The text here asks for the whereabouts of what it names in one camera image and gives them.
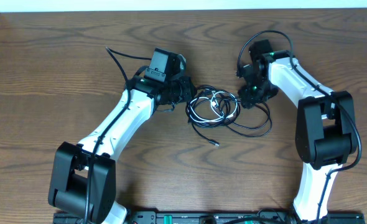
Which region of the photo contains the black usb cable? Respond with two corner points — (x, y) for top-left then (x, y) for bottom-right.
(185, 84), (273, 147)

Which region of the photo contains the white usb cable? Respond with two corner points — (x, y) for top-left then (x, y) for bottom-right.
(189, 90), (239, 123)

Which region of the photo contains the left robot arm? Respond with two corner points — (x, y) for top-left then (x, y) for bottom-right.
(48, 48), (197, 223)

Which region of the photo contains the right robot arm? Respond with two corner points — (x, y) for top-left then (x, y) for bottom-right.
(237, 40), (360, 223)

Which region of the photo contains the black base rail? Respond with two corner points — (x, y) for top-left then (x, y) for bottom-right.
(52, 209), (366, 224)

